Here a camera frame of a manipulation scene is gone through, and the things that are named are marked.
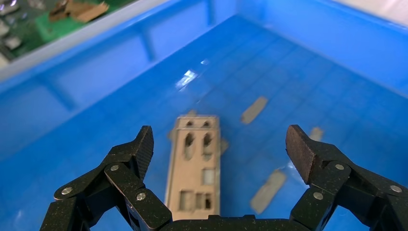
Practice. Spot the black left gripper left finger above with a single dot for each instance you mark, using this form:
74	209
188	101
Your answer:
127	178

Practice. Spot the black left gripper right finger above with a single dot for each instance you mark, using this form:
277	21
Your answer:
331	178

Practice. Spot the silver metal I/O shield plate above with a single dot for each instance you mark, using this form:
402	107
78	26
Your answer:
194	172

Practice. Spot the blue plastic tray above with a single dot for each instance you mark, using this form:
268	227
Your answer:
287	63

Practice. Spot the brown cardboard scraps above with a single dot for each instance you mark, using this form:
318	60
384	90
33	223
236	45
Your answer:
86	12

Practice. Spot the brown paper tape piece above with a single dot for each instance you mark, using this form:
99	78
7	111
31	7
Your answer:
254	110
316	134
267	193

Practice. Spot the small silver metal part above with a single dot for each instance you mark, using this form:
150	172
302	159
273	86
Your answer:
12	42

